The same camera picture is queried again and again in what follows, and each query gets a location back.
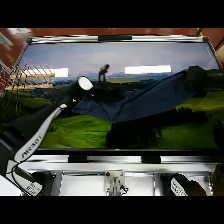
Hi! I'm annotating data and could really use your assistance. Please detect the navy blue garment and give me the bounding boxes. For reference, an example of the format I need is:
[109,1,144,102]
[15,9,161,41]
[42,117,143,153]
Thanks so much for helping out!
[72,69,198,123]

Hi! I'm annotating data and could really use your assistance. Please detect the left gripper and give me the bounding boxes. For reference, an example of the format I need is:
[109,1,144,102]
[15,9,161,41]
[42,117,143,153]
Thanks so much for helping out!
[90,81,120,100]

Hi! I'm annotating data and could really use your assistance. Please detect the silver frame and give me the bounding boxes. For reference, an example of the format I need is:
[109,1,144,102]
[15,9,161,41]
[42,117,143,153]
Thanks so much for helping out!
[19,34,224,197]

